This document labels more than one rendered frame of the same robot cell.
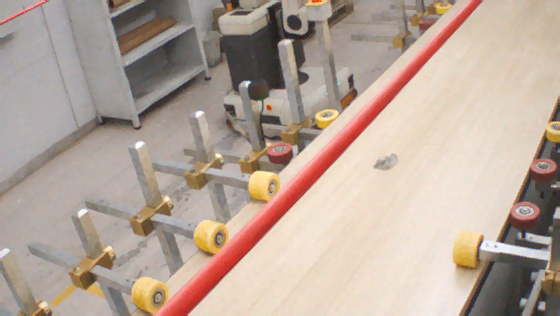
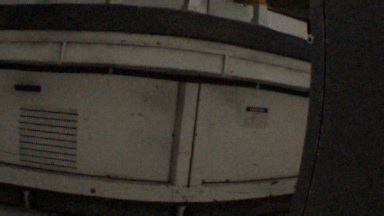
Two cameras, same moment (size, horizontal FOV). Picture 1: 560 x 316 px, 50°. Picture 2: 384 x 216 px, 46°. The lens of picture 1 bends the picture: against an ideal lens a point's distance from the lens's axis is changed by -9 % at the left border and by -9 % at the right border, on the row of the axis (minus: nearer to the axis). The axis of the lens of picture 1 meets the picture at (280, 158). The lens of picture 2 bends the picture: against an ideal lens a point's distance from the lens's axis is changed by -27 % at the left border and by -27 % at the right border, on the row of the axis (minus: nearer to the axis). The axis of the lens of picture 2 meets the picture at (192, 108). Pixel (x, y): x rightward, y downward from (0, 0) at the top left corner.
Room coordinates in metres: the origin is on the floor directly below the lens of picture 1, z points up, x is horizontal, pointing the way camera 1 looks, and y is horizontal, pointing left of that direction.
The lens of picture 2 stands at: (4.65, -0.22, 0.52)
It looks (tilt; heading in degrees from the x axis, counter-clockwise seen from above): 3 degrees down; 202
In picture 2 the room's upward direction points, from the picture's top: 6 degrees clockwise
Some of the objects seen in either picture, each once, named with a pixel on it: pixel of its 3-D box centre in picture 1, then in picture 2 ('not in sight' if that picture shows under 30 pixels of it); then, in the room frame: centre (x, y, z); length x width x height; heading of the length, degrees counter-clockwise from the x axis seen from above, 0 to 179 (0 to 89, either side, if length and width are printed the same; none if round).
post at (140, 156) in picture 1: (159, 216); not in sight; (1.57, 0.37, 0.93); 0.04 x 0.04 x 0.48; 52
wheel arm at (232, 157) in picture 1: (234, 158); not in sight; (1.99, 0.15, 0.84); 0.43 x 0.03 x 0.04; 52
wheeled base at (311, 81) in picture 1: (290, 97); not in sight; (3.98, -0.15, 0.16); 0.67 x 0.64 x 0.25; 52
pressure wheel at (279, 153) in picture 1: (282, 162); not in sight; (1.87, 0.00, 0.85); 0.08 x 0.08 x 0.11
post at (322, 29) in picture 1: (329, 72); not in sight; (2.37, -0.26, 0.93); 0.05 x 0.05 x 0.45; 52
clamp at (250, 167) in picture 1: (258, 158); not in sight; (1.95, 0.07, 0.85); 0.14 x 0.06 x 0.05; 142
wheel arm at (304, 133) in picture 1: (283, 131); not in sight; (2.16, -0.03, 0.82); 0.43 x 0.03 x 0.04; 52
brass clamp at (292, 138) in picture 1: (297, 130); not in sight; (2.15, -0.08, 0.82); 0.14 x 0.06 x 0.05; 142
